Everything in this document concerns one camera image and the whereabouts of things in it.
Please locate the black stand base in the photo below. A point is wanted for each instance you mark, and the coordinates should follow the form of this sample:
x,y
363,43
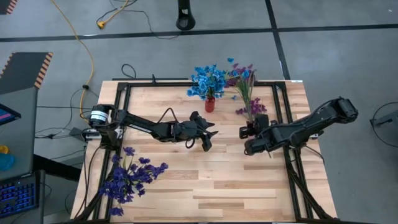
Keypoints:
x,y
185,21

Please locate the yellow object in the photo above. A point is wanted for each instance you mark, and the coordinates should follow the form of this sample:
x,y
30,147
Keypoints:
x,y
3,150

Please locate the blue object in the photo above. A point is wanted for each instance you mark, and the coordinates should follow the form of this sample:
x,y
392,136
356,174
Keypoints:
x,y
6,161

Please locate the large black orange-striped mat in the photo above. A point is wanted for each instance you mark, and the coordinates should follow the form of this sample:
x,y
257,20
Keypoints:
x,y
21,71

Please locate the small black orange-striped mat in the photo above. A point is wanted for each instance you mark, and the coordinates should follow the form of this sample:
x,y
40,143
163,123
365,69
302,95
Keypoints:
x,y
3,4

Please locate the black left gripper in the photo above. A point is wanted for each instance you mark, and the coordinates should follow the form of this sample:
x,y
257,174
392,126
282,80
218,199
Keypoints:
x,y
194,129

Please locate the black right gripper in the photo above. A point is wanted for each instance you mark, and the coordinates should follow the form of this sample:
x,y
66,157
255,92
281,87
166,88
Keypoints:
x,y
260,124

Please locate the red glass vase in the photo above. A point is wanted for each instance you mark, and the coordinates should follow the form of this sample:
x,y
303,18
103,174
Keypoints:
x,y
210,105

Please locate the grey desk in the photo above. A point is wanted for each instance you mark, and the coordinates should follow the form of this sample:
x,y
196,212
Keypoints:
x,y
21,140

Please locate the backlit black keyboard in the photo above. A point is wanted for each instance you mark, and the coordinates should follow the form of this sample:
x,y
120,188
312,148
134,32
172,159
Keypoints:
x,y
17,196

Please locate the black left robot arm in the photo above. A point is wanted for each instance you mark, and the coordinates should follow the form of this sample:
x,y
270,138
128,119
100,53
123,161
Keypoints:
x,y
146,127

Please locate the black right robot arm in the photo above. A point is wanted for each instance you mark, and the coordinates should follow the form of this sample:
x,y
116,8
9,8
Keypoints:
x,y
311,124

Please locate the dark screen device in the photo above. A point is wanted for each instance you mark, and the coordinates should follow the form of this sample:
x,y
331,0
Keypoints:
x,y
7,115

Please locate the black power brick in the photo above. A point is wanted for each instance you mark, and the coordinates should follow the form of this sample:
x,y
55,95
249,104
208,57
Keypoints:
x,y
76,133

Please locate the black aluminium table frame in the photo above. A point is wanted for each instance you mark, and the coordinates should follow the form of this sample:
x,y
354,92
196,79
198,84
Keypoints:
x,y
161,84

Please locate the black desk base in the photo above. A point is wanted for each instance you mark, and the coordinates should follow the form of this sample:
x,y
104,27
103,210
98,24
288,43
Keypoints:
x,y
56,168

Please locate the magenta artificial flower bunch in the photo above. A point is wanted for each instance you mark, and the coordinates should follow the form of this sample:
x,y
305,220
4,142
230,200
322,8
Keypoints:
x,y
241,70
245,93
256,107

